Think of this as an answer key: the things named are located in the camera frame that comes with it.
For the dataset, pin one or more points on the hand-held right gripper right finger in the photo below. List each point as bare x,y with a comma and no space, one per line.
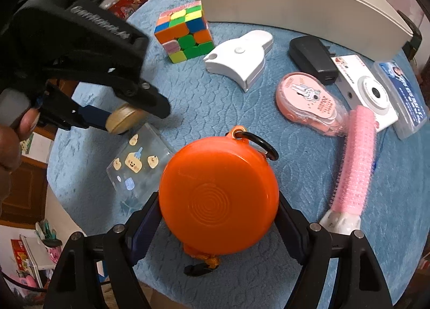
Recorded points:
293,232

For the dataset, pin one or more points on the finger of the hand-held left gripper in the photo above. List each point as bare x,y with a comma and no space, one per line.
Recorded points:
154,104
95,117

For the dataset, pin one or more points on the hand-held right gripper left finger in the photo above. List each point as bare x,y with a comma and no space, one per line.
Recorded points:
142,231

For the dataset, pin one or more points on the small wooden round disc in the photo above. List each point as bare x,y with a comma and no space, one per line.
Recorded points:
121,120

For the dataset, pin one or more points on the clear case with cartoon stickers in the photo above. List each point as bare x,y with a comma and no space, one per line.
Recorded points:
141,164

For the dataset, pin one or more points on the multicoloured puzzle cube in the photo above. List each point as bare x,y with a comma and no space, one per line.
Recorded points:
183,30

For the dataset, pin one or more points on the orange round case with carabiner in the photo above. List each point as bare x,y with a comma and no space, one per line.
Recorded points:
218,194

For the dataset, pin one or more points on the white plastic device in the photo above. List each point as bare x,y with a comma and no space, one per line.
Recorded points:
235,60

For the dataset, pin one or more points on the pink roller hair brush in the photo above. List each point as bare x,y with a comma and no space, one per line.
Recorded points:
356,161

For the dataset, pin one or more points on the pink correction tape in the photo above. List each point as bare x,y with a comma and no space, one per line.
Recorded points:
305,97

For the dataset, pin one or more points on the white compact camera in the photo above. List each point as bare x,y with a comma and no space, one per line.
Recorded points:
373,94

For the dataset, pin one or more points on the clear case with blue label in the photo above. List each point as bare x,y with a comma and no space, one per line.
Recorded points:
406,104

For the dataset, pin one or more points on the person's left hand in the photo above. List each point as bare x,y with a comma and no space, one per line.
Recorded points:
13,147

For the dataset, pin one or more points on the red printed box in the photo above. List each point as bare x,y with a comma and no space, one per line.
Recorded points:
121,9

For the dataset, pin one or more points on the holder with green pens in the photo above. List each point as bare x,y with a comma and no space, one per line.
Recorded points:
48,233

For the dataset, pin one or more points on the red picture book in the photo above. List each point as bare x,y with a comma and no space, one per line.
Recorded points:
18,255

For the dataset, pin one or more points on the black power adapter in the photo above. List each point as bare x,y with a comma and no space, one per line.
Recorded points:
310,55

